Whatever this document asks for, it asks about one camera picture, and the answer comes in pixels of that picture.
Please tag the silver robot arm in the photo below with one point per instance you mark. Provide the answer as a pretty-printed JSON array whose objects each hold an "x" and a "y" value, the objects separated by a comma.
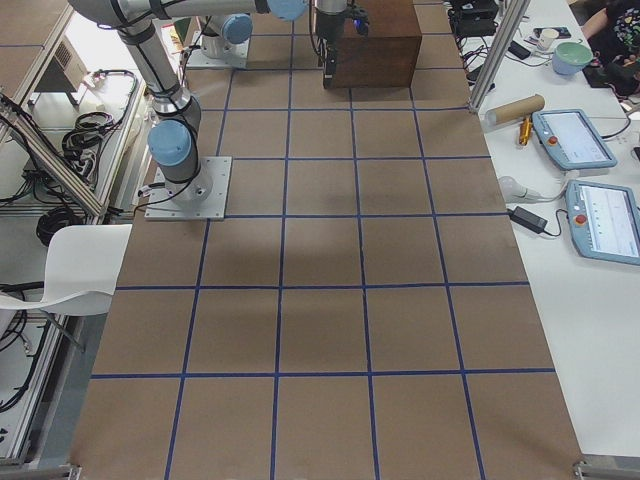
[
  {"x": 220, "y": 33},
  {"x": 173, "y": 142}
]

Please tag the aluminium frame post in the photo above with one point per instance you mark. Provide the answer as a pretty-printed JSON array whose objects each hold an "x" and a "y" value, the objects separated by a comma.
[{"x": 505, "y": 34}]

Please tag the near teach pendant tablet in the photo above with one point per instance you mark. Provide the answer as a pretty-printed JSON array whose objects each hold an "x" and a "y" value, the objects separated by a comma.
[{"x": 603, "y": 221}]

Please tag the far teach pendant tablet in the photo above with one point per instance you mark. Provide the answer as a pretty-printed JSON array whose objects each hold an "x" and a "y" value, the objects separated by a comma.
[{"x": 571, "y": 140}]

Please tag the black phone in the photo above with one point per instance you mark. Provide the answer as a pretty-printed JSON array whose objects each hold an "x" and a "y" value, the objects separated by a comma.
[{"x": 518, "y": 51}]

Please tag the dark wooden drawer cabinet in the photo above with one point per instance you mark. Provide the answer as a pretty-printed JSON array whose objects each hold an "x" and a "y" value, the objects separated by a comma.
[{"x": 381, "y": 54}]

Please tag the white light bulb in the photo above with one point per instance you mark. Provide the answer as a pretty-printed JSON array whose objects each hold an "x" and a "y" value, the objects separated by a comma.
[{"x": 511, "y": 189}]

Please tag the cardboard tube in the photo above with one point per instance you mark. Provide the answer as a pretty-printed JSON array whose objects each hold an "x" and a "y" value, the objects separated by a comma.
[{"x": 514, "y": 110}]

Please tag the yellow utility knife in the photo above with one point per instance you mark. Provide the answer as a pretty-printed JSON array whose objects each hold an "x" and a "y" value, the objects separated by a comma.
[{"x": 525, "y": 131}]

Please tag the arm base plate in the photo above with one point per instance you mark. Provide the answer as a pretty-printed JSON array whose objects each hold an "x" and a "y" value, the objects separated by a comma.
[
  {"x": 209, "y": 52},
  {"x": 204, "y": 198}
]

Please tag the white chair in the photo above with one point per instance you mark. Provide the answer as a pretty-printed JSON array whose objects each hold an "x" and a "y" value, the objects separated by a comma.
[{"x": 81, "y": 271}]

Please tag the teach pendant tablet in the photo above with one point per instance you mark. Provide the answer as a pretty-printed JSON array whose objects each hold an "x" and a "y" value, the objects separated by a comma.
[
  {"x": 571, "y": 140},
  {"x": 603, "y": 221}
]

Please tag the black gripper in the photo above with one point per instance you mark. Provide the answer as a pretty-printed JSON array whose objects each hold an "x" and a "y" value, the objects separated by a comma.
[{"x": 327, "y": 27}]

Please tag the black power adapter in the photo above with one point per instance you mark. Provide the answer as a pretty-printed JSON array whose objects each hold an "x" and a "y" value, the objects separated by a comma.
[{"x": 527, "y": 219}]

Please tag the green bowl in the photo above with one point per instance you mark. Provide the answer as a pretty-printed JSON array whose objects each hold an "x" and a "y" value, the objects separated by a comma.
[{"x": 570, "y": 58}]

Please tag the white paper cup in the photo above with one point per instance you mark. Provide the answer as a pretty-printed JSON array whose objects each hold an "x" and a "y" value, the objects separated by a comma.
[{"x": 547, "y": 37}]

